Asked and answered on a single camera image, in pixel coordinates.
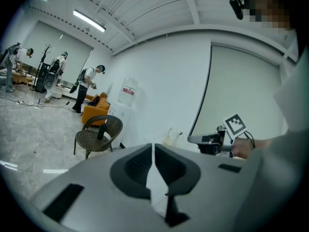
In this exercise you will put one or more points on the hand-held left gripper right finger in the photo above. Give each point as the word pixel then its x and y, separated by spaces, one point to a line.
pixel 183 175

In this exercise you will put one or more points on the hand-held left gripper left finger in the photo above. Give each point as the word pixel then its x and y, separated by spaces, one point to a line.
pixel 125 175

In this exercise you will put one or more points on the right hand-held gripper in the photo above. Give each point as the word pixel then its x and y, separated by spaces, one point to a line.
pixel 235 127

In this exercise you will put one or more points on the person's right forearm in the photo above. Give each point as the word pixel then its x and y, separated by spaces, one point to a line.
pixel 262 145

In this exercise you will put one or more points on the person's right hand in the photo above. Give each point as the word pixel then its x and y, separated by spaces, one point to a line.
pixel 241 149

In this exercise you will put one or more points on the translucent plastic bag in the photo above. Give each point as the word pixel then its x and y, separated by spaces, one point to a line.
pixel 172 136

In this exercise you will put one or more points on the black bottle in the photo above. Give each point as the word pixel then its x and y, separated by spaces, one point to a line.
pixel 101 132

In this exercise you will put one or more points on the dark wicker chair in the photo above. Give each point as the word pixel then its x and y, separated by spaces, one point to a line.
pixel 91 138

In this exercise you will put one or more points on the white water dispenser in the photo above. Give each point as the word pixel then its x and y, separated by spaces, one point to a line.
pixel 120 115

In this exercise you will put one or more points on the large grey roller blind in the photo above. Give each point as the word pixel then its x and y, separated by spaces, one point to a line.
pixel 241 91

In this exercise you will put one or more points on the orange sofa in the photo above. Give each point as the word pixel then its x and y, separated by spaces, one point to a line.
pixel 93 113

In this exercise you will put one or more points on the dark bag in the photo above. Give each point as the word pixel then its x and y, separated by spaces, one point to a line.
pixel 94 101

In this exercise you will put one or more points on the clear water dispenser bottle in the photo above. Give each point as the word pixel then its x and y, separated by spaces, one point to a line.
pixel 128 91

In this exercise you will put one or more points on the person's light grey shirt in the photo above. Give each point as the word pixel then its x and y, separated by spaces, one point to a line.
pixel 277 182

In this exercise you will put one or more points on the black floor speaker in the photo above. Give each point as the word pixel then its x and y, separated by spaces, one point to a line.
pixel 41 78

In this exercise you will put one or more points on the low wooden table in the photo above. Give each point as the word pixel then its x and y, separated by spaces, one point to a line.
pixel 19 77

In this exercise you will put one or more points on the black coat rack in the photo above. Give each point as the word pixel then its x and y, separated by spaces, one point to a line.
pixel 44 54

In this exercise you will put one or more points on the person's head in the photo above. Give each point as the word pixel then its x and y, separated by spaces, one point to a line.
pixel 272 6

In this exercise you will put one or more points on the black head-worn camera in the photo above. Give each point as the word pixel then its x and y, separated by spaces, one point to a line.
pixel 237 6

